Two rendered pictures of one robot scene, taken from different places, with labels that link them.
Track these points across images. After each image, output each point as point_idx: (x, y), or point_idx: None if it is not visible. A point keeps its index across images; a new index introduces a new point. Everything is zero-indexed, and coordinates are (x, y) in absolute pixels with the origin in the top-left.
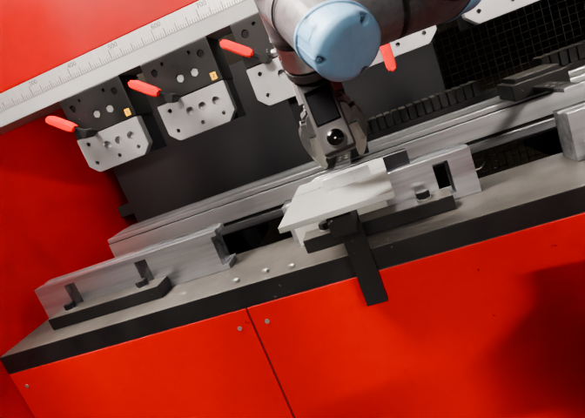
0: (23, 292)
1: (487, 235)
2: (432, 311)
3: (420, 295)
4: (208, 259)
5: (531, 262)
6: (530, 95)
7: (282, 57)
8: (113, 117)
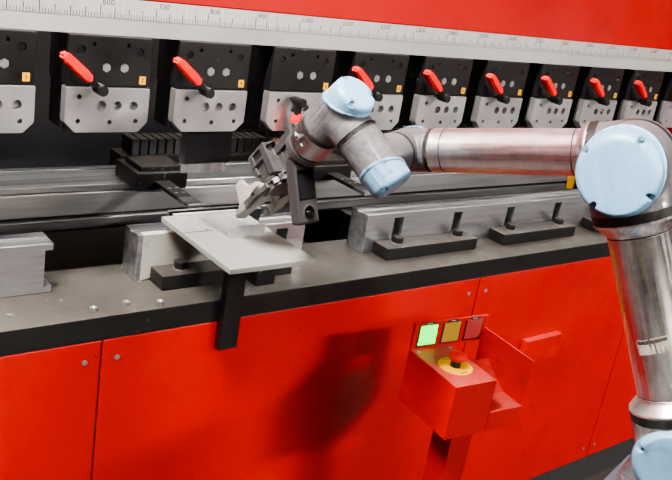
0: None
1: (316, 301)
2: (257, 360)
3: (254, 345)
4: (29, 276)
5: (332, 327)
6: (323, 179)
7: (308, 145)
8: (3, 76)
